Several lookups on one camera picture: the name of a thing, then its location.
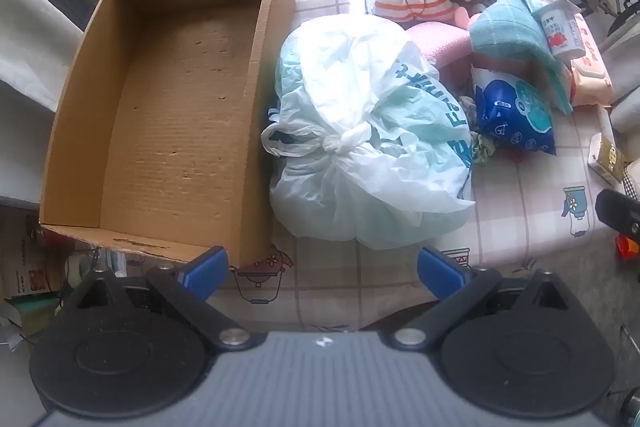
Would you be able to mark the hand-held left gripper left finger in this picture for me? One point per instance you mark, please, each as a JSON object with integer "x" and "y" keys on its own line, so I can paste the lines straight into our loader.
{"x": 205, "y": 271}

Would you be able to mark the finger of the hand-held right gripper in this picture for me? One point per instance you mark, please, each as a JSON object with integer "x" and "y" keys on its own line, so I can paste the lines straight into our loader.
{"x": 620, "y": 212}

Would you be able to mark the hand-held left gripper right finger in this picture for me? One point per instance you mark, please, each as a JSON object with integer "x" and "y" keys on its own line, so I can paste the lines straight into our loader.
{"x": 441, "y": 272}

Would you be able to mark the small gold box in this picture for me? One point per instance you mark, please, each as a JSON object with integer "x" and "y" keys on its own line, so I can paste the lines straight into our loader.
{"x": 607, "y": 157}

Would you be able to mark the brown cardboard box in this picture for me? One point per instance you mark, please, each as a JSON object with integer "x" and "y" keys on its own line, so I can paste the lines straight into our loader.
{"x": 175, "y": 107}

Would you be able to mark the teal checked towel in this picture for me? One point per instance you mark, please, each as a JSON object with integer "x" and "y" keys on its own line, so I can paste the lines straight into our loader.
{"x": 505, "y": 27}

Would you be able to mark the pink textured cleaning cloth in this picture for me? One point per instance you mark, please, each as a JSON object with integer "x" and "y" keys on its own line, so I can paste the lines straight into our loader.
{"x": 440, "y": 44}

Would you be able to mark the pink plush toy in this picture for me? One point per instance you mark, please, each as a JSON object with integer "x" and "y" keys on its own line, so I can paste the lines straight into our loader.
{"x": 462, "y": 18}

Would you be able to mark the checked fabric cushion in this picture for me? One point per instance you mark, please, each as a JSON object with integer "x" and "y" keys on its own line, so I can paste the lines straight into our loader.
{"x": 632, "y": 187}

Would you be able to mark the small red object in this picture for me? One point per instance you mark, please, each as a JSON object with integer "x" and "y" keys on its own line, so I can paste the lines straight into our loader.
{"x": 627, "y": 248}

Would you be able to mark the checked printed tablecloth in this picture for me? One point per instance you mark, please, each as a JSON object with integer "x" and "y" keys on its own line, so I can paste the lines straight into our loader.
{"x": 525, "y": 207}

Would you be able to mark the green patterned cloth scrap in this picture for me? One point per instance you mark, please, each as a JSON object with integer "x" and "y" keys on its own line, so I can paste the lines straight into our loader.
{"x": 482, "y": 149}

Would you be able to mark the peach wet wipes pack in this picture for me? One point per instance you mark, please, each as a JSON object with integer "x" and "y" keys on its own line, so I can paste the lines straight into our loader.
{"x": 592, "y": 72}

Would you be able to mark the printed brown carton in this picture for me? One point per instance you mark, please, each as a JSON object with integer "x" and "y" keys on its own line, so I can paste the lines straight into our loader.
{"x": 30, "y": 257}

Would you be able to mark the white knotted plastic bag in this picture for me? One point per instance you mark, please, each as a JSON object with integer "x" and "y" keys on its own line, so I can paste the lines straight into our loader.
{"x": 350, "y": 107}

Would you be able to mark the white strawberry milk cup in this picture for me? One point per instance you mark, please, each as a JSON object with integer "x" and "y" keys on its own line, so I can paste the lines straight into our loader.
{"x": 560, "y": 29}

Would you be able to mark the orange striped cloth bundle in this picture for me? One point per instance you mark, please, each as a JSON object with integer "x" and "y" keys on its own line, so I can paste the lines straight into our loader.
{"x": 415, "y": 4}

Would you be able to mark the white curtain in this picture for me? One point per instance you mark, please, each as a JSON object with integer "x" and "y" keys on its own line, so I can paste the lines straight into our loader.
{"x": 30, "y": 42}

